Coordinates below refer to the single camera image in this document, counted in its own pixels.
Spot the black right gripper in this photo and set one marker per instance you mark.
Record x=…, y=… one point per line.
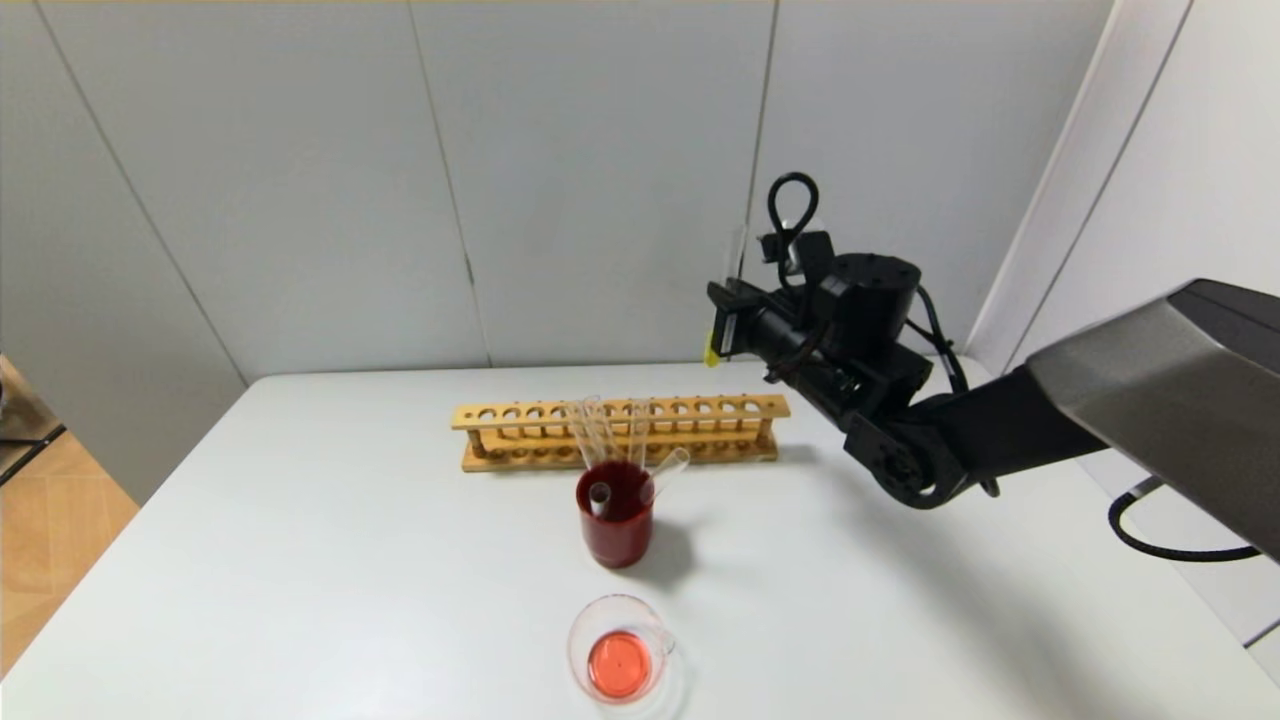
x=727, y=322

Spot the wooden test tube rack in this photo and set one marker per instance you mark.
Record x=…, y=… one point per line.
x=520, y=464

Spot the clear glass beaker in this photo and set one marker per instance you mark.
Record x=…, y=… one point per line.
x=620, y=665

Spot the black metal frame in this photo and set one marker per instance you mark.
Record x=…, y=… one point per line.
x=35, y=453

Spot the dark red cup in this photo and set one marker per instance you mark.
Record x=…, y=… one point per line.
x=618, y=545

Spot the yellow pigment glass test tube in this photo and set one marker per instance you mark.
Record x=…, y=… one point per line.
x=711, y=355

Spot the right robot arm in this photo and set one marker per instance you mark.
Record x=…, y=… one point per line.
x=1150, y=390

